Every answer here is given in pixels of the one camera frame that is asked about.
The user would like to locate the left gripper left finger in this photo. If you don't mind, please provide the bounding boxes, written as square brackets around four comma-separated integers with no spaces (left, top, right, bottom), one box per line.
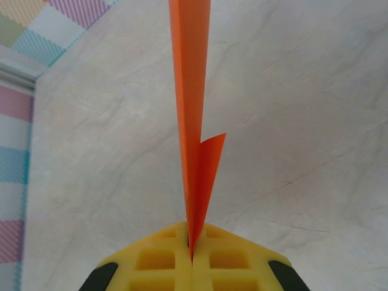
[78,221,193,291]

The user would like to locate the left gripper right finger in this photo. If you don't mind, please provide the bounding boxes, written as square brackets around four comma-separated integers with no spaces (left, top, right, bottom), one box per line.
[192,222,307,291]

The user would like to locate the orange paper sheet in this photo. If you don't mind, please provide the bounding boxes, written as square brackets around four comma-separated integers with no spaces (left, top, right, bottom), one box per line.
[168,0,227,262]

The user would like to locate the aluminium frame post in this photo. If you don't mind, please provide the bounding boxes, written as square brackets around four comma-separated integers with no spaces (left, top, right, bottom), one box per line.
[0,64,39,90]

